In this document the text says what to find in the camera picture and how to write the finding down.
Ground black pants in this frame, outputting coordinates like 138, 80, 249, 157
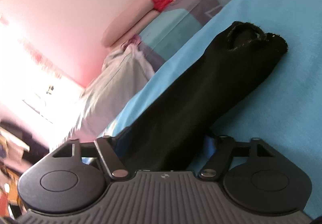
120, 21, 288, 173

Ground grey pillow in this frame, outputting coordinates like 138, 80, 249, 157
64, 43, 154, 142

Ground blue floral bedsheet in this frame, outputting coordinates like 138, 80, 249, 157
103, 0, 321, 218

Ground teal grey patterned blanket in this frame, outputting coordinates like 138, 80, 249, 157
139, 0, 231, 71

